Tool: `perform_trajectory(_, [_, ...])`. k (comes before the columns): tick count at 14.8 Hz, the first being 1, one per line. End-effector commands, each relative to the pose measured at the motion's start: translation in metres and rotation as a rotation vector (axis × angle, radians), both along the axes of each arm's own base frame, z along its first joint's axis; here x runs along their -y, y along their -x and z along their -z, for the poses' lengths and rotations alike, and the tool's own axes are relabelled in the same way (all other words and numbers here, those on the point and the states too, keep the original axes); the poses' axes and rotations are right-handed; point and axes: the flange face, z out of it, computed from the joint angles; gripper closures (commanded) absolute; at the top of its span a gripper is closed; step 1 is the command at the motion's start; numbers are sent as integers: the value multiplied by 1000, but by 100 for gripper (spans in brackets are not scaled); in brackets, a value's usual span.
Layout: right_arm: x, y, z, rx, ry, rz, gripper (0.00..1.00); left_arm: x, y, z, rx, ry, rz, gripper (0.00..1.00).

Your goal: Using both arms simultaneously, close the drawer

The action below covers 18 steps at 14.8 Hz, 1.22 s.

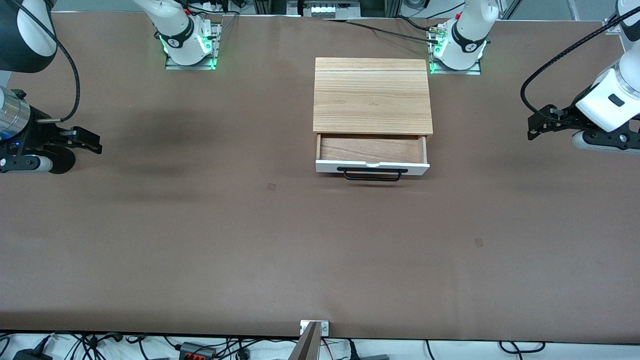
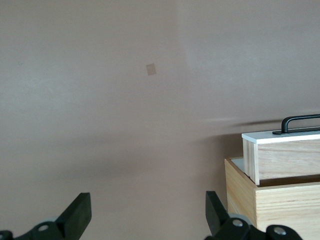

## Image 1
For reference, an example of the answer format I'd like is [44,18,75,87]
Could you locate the light wooden drawer cabinet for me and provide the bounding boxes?
[312,57,434,148]

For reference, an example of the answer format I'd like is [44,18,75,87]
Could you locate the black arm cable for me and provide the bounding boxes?
[10,0,82,124]
[519,6,640,121]

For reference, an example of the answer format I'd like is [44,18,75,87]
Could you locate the brown table cover mat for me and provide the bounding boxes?
[0,11,640,345]

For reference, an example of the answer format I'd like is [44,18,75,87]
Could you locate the short black table cable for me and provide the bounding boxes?
[395,15,437,33]

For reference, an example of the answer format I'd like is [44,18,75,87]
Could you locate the black vase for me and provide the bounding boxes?
[47,147,77,175]

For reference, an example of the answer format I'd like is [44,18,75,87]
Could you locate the white power strip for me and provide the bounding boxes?
[303,1,352,16]

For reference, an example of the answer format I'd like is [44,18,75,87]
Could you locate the aluminium frame profile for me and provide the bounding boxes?
[252,0,403,19]

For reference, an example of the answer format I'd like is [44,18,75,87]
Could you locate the black looped floor cable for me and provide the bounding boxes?
[498,340,547,354]

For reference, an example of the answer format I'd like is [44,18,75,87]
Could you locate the small metal mounting bracket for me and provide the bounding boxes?
[299,319,330,337]

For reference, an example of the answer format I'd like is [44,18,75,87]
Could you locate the grey camera mount pole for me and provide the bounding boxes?
[288,322,321,360]

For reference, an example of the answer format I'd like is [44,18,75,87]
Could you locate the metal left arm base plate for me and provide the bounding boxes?
[428,23,482,76]

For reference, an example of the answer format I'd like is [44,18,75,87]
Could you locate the black power adapter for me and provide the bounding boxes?
[12,349,54,360]

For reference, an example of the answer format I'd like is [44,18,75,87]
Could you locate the black metal drawer handle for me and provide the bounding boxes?
[337,166,408,182]

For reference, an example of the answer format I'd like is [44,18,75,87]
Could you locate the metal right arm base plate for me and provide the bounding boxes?
[164,22,222,71]

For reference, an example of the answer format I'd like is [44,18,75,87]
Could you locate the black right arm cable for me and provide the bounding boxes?
[10,0,82,124]

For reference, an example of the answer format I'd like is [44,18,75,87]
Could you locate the white-fronted wooden drawer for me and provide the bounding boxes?
[314,133,431,176]

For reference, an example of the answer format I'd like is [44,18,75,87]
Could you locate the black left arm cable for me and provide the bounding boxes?
[519,6,640,121]

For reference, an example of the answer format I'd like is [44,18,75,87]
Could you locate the black power strip red switches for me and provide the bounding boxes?
[178,342,217,360]

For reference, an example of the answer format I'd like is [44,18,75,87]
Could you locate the long black table cable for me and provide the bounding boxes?
[325,18,444,44]

